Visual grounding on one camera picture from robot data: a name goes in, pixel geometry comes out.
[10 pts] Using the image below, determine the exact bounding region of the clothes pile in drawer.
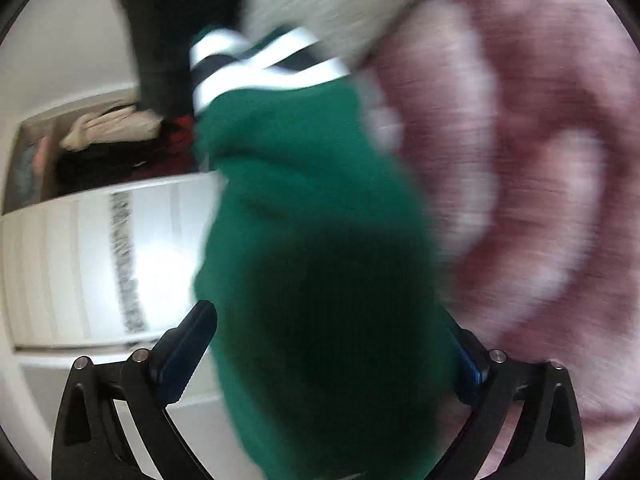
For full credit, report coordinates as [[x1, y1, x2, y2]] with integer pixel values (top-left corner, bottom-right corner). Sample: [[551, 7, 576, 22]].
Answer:
[[3, 101, 198, 214]]

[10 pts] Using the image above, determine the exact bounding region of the green and cream varsity jacket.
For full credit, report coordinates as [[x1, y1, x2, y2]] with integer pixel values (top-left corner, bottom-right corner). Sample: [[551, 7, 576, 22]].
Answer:
[[190, 27, 452, 479]]

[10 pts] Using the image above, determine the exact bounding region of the white drawer cabinet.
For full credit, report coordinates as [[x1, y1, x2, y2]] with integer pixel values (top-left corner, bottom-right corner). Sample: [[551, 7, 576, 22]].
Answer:
[[1, 88, 221, 353]]

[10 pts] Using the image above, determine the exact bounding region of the black folded garment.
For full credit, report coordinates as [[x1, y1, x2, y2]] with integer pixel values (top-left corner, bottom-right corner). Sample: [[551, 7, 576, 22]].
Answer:
[[118, 0, 242, 120]]

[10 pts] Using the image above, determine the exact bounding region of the floral plush bed blanket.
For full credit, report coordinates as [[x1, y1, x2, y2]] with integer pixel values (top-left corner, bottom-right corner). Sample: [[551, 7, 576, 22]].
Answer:
[[361, 0, 639, 479]]

